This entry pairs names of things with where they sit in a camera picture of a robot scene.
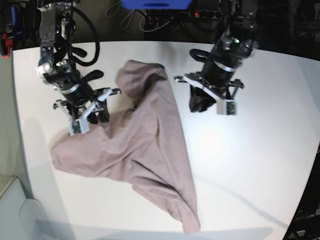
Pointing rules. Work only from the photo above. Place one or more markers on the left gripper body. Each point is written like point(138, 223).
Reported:
point(217, 74)

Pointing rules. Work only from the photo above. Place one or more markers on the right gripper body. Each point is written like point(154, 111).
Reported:
point(76, 102)

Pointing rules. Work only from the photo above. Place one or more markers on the pink t-shirt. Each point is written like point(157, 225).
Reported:
point(143, 146)

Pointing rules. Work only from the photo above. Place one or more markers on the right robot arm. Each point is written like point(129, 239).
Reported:
point(57, 65)

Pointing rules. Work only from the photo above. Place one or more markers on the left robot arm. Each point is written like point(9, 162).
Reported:
point(234, 40)

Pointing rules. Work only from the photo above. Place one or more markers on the black power strip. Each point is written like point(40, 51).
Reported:
point(208, 14)

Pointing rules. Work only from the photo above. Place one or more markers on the red and black clamp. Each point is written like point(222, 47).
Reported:
point(6, 43)

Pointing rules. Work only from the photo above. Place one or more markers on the blue plastic box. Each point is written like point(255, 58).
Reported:
point(155, 4)

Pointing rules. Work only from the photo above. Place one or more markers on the white bin corner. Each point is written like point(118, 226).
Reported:
point(20, 218)

